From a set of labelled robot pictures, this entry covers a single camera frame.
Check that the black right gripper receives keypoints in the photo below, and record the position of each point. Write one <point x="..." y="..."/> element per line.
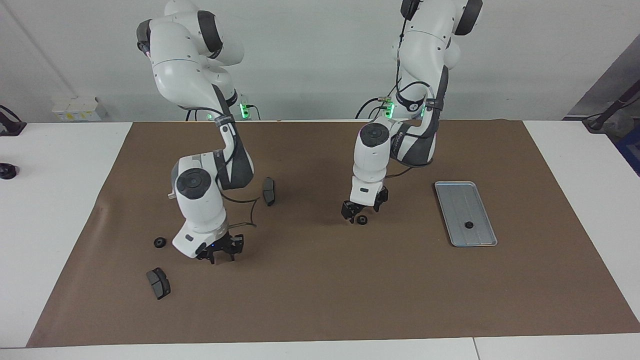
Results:
<point x="217" y="246"/>

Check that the silver ribbed metal tray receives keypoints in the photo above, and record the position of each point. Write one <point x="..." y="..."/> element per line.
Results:
<point x="457" y="205"/>

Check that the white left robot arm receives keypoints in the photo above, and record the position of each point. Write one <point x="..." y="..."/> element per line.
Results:
<point x="372" y="160"/>

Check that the single grey brake pad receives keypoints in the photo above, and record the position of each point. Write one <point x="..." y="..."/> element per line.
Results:
<point x="269" y="191"/>

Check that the brown table mat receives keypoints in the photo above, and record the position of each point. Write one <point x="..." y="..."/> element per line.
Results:
<point x="325" y="280"/>

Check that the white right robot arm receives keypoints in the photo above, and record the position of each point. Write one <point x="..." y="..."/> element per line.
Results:
<point x="200" y="205"/>

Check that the white curved plastic bracket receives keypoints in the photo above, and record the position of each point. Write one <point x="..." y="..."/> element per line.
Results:
<point x="171" y="195"/>

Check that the black stand pole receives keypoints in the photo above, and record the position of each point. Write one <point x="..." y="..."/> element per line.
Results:
<point x="607" y="112"/>

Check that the black gear silver centre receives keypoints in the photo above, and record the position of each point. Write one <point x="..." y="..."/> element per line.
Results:
<point x="362" y="219"/>

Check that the black round knob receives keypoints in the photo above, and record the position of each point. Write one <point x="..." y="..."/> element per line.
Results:
<point x="7" y="171"/>

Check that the white box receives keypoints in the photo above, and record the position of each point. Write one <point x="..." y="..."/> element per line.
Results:
<point x="75" y="109"/>

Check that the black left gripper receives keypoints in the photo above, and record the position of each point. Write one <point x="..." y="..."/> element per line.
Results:
<point x="364" y="207"/>

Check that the stacked grey brake pads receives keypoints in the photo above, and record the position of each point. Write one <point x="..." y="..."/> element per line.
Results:
<point x="159" y="284"/>

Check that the black gear yellowish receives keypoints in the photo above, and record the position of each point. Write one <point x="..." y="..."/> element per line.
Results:
<point x="159" y="242"/>

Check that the blue crate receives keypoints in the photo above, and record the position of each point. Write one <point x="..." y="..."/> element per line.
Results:
<point x="631" y="152"/>

